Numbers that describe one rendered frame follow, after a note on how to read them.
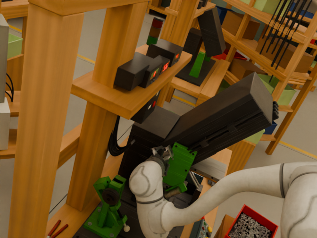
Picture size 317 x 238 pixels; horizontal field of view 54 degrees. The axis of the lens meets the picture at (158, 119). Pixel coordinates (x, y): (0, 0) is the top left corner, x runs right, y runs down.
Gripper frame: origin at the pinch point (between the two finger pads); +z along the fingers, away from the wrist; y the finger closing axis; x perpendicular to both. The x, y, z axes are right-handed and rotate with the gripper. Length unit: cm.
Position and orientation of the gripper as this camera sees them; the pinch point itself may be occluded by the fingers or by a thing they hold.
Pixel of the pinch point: (165, 153)
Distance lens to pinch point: 145.9
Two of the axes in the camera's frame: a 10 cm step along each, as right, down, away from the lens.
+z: 2.4, -1.6, 9.6
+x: -9.0, 3.3, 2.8
